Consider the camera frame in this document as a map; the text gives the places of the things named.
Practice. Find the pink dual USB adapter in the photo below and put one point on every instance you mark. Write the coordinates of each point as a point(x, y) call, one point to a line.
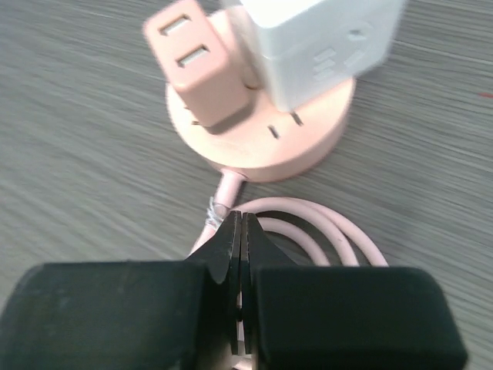
point(196, 63)

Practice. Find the white cube adapter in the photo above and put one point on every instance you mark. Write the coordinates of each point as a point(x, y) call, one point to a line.
point(301, 49)

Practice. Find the pink round socket base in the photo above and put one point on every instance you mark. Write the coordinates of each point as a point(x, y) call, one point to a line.
point(264, 145)

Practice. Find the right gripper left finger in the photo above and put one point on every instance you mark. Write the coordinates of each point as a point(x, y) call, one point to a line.
point(128, 314)

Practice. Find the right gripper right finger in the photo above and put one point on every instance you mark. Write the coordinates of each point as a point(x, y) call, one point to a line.
point(308, 317)

